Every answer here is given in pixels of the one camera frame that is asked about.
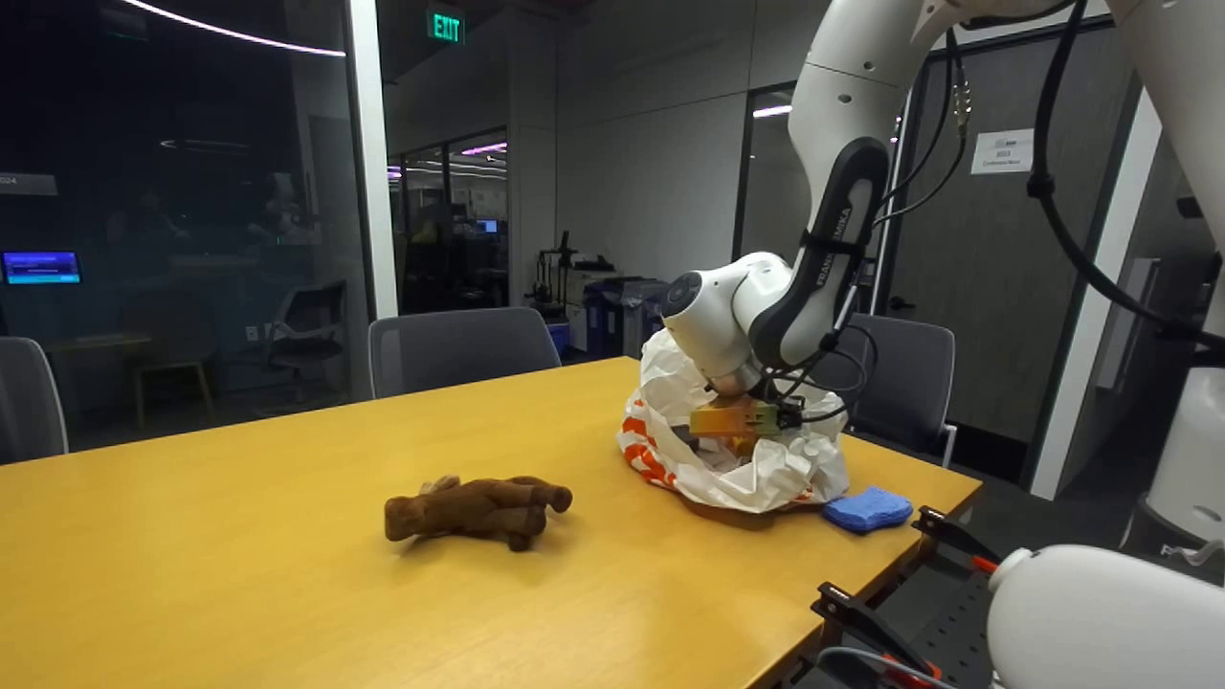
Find white rounded device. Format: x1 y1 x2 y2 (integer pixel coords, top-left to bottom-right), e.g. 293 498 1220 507
985 544 1225 689

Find white orange plastic bag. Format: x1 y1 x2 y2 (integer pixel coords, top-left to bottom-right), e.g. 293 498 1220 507
613 324 852 518

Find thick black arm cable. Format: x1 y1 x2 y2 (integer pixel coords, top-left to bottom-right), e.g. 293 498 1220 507
1027 0 1225 368

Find white window frame post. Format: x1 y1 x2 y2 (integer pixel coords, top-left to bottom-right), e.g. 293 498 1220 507
343 0 402 320

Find grey office chair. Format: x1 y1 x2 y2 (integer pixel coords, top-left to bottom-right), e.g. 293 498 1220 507
0 332 71 466
834 314 962 466
363 301 567 402

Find thin black camera cable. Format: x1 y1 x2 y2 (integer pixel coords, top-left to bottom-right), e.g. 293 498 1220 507
763 23 976 431

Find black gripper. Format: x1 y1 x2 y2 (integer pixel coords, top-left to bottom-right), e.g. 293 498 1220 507
755 388 810 439

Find white door frame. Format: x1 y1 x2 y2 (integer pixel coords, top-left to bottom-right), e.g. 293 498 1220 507
1027 88 1171 507

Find dark grey door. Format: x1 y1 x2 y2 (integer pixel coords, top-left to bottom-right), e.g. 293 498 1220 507
885 13 1160 450

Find blue lit screen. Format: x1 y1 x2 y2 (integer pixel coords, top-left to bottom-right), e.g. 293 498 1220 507
0 250 84 292

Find white paper door sign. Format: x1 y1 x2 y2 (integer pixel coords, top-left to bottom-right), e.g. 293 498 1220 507
969 124 1041 181

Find black clamp orange handle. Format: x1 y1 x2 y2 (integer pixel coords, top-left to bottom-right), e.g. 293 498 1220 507
807 578 954 687
913 500 1008 578

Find blue sponge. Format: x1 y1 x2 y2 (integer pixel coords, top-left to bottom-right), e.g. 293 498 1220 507
820 487 917 537

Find brown plush animal toy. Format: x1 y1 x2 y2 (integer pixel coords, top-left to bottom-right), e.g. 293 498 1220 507
379 470 579 556

